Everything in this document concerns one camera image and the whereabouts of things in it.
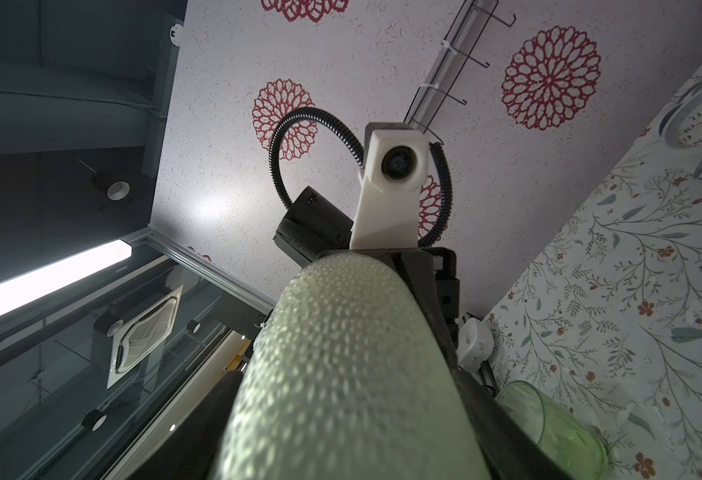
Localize left black corrugated cable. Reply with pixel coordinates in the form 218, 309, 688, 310
268, 106, 453, 248

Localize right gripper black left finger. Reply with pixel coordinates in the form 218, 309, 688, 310
129, 370, 244, 480

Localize green transparent cup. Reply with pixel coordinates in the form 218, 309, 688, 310
495, 381, 608, 479

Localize black wire wall holder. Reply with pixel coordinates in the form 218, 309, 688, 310
403, 0, 517, 144

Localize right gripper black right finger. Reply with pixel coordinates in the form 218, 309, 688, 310
452, 370, 569, 480

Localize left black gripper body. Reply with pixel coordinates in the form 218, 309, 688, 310
380, 247, 460, 360

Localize pale yellow textured cup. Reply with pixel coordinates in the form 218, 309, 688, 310
210, 253, 490, 479

